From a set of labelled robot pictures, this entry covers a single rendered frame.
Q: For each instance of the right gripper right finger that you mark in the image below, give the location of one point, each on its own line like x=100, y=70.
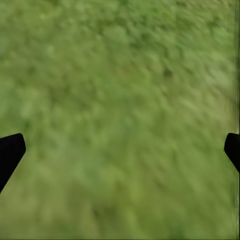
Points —
x=232, y=149

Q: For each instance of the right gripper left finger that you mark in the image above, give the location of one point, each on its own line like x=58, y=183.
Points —
x=12, y=149

